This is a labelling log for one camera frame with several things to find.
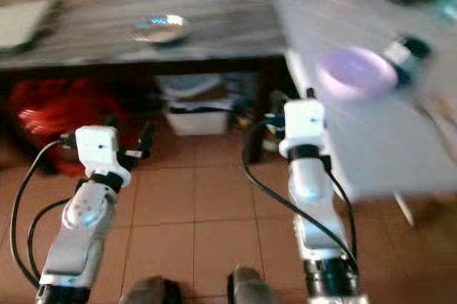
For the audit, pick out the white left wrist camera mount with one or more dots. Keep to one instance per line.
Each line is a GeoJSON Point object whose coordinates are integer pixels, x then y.
{"type": "Point", "coordinates": [98, 148]}

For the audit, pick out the purple plastic bowl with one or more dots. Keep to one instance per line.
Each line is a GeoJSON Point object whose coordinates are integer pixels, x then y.
{"type": "Point", "coordinates": [357, 74]}

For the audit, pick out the red plastic bag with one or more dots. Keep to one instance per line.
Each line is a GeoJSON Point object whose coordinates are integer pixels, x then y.
{"type": "Point", "coordinates": [53, 122]}

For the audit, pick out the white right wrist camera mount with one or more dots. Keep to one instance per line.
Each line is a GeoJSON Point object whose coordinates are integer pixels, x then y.
{"type": "Point", "coordinates": [303, 125]}

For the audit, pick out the grey robot foot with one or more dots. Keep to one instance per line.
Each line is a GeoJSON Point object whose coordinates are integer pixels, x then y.
{"type": "Point", "coordinates": [253, 286]}
{"type": "Point", "coordinates": [150, 292]}

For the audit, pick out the white folding table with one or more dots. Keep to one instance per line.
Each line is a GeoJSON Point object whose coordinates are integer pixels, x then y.
{"type": "Point", "coordinates": [385, 147]}

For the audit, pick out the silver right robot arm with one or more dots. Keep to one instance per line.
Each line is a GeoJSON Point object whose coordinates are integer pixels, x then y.
{"type": "Point", "coordinates": [318, 225]}

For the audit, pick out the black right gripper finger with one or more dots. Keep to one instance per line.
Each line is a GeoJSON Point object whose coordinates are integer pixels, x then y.
{"type": "Point", "coordinates": [310, 94]}

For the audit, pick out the dark table with grey top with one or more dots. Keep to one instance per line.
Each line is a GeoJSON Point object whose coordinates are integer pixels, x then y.
{"type": "Point", "coordinates": [100, 36]}

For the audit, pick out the white and black cup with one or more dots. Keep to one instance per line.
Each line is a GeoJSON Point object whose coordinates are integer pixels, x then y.
{"type": "Point", "coordinates": [408, 56]}

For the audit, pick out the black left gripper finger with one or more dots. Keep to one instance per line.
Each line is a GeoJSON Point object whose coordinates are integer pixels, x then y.
{"type": "Point", "coordinates": [147, 138]}

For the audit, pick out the grey left robot foot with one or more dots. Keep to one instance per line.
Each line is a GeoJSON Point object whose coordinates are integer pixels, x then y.
{"type": "Point", "coordinates": [150, 292]}

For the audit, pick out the green flat tray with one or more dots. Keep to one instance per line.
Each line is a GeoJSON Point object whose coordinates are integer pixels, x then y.
{"type": "Point", "coordinates": [25, 24]}

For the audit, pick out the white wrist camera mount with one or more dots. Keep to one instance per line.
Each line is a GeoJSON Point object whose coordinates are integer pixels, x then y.
{"type": "Point", "coordinates": [303, 125]}
{"type": "Point", "coordinates": [98, 148]}

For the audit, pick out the grey right robot foot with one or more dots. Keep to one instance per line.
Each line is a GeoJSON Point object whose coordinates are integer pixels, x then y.
{"type": "Point", "coordinates": [253, 286]}

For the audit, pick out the shallow steel plate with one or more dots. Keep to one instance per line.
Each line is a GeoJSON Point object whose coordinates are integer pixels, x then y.
{"type": "Point", "coordinates": [161, 28]}

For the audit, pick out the white storage box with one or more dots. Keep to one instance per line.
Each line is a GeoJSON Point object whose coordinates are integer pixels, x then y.
{"type": "Point", "coordinates": [196, 108]}

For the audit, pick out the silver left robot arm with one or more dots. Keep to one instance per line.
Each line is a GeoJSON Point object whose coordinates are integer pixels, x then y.
{"type": "Point", "coordinates": [82, 236]}

